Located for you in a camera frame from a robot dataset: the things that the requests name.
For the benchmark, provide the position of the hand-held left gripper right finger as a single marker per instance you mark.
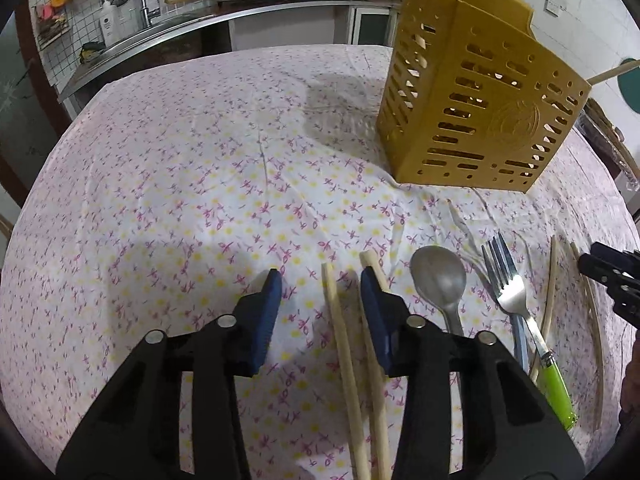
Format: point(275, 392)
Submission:
point(372, 310)

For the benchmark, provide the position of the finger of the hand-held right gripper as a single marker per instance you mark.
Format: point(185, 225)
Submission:
point(625, 295)
point(620, 254)

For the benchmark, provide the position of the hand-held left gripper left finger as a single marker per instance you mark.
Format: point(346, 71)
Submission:
point(267, 310)

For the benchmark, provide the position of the pale wooden chopstick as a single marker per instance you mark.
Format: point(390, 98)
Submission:
point(345, 360)
point(380, 435)
point(598, 340)
point(549, 300)

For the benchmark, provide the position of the metal spoon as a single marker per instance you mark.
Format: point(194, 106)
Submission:
point(437, 277)

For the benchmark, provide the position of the steel fork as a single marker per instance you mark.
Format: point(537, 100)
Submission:
point(521, 345)

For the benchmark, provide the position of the metal fork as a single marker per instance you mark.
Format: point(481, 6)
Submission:
point(615, 71)

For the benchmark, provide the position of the yellow plastic utensil holder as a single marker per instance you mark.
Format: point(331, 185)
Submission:
point(475, 125)

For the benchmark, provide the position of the brown woven tray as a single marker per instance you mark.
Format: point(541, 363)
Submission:
point(607, 135)

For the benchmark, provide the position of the floral tablecloth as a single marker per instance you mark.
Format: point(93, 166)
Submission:
point(175, 185)

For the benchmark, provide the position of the dark green round object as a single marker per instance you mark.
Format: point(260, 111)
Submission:
point(632, 87)

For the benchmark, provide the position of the glass door kitchen cabinet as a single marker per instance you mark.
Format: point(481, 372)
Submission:
point(372, 25)

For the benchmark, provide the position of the brown kitchen countertop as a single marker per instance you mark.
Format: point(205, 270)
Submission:
point(280, 7)

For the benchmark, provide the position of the black yellow scrub brush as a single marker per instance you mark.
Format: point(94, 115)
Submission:
point(92, 52)

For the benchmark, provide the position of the brown framed glass door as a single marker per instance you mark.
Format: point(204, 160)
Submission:
point(20, 100)

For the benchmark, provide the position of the white soap bottle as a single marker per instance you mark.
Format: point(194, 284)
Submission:
point(109, 25)

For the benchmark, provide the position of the pink rubber gloves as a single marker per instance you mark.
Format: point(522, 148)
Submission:
point(46, 11)

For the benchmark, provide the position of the white wall socket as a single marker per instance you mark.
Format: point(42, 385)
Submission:
point(555, 5)

